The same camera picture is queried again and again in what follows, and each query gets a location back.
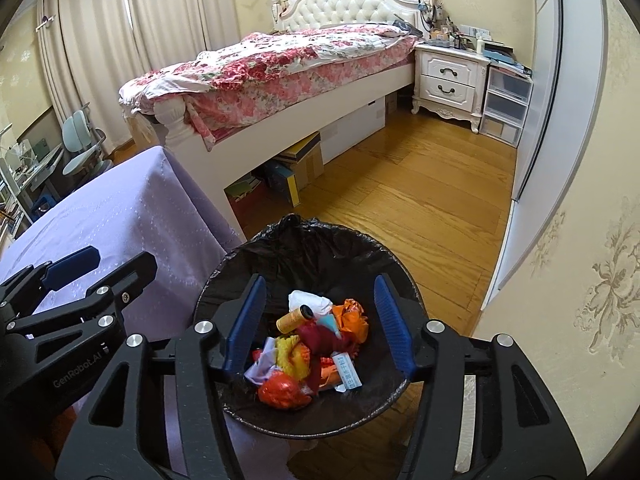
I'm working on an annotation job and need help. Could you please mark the clutter of small items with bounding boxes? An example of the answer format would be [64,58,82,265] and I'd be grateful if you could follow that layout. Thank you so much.
[419,0,493,53]

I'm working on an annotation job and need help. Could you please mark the red plastic bag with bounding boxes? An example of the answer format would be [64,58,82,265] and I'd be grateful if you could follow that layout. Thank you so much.
[257,374,313,411]

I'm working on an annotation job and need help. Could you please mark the orange plastic bag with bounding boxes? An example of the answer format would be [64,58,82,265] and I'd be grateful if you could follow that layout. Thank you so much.
[330,299,371,356]

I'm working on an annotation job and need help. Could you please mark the black-lined trash bin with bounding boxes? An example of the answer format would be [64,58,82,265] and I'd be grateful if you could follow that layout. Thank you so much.
[192,213,431,440]

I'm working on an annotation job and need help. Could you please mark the white nightstand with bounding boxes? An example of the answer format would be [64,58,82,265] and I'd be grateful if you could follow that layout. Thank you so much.
[411,42,492,133]

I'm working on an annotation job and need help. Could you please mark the blue box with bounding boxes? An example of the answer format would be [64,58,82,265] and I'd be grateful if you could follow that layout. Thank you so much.
[261,160,304,209]

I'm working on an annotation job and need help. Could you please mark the pink floral bed sheet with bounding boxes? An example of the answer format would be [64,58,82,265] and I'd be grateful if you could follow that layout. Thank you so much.
[187,57,416,151]

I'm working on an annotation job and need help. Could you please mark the gold bottle with black cap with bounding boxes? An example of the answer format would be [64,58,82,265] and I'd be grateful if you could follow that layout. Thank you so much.
[276,304,315,335]

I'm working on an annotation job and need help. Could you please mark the white printed tube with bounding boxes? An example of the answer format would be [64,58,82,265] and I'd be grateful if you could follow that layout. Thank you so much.
[332,350,364,392]

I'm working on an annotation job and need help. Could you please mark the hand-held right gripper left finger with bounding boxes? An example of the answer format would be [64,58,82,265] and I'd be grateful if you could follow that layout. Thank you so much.
[55,273,268,480]

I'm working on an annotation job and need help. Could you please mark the red and green box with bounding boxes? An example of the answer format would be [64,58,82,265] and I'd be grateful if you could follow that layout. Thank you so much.
[224,172,271,228]

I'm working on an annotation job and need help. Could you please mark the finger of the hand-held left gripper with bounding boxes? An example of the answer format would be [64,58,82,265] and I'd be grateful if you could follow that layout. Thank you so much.
[0,246,102,323]
[5,251,158,347]

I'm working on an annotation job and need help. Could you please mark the yellow foam fruit net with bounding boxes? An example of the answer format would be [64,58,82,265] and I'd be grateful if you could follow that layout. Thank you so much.
[272,335,313,376]

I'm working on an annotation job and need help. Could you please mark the light blue desk chair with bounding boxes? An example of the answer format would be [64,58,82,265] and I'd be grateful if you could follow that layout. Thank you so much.
[61,110,115,178]

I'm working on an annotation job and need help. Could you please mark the white storage box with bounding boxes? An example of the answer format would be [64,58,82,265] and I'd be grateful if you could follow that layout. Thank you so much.
[320,94,388,167]

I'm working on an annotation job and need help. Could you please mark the stack of books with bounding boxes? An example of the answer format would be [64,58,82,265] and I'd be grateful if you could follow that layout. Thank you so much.
[482,42,533,73]

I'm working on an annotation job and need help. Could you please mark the beige curtain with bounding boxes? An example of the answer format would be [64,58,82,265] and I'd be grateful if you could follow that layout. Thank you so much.
[35,0,241,156]

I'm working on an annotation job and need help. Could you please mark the bed with floral bedding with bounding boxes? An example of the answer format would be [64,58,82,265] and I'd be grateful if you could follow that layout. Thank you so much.
[120,0,433,241]

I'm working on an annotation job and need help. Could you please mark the dark red cloth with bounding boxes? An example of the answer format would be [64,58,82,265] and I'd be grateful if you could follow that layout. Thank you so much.
[296,321,357,397]

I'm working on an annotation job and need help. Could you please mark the white wardrobe sliding door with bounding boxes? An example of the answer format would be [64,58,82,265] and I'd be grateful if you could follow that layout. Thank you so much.
[480,0,610,311]

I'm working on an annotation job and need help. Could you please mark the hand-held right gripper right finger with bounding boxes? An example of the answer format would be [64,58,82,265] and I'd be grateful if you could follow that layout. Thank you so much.
[373,273,586,480]

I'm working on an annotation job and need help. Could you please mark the floral quilt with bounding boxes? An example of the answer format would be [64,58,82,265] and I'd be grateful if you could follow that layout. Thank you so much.
[118,22,418,116]

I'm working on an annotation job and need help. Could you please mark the clear plastic drawer unit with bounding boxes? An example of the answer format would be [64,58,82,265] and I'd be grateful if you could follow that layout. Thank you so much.
[477,65,533,148]

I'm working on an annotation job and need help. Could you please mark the white study desk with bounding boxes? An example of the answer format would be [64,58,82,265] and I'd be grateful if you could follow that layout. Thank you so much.
[0,140,66,221]

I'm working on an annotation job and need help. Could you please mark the brown cardboard box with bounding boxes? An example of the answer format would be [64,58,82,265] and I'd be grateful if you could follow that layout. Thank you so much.
[272,132,326,192]

